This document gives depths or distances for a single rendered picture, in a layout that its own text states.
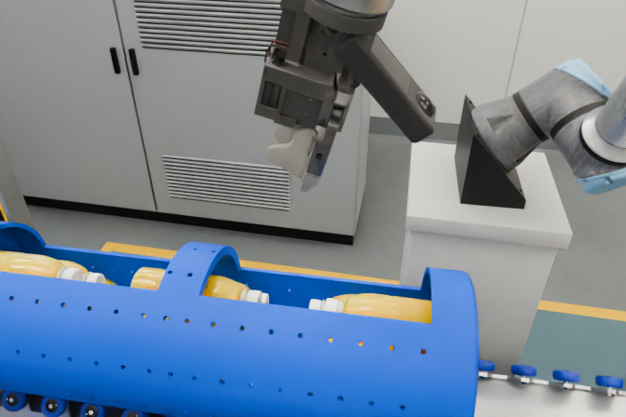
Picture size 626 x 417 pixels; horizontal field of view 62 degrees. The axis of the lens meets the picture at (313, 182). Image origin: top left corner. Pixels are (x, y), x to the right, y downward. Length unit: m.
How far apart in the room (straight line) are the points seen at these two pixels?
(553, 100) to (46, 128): 2.47
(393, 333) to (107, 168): 2.34
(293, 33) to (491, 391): 0.82
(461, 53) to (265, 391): 2.98
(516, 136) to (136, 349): 0.78
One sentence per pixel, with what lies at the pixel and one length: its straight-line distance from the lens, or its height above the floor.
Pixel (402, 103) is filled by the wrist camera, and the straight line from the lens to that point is 0.46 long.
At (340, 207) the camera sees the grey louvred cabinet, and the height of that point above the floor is 0.27.
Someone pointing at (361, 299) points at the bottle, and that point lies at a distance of 0.83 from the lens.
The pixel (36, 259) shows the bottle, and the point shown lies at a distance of 1.01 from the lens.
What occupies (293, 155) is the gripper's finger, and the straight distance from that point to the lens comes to 0.52.
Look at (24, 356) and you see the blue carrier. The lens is 0.93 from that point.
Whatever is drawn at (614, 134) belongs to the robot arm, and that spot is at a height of 1.39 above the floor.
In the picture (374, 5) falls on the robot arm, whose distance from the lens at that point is 0.42.
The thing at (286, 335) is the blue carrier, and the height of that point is 1.20.
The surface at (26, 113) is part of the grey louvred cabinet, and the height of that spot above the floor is 0.63.
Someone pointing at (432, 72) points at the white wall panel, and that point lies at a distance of 3.57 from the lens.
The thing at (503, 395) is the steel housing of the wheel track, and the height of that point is 0.93.
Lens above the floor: 1.79
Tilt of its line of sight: 34 degrees down
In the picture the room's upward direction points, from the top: straight up
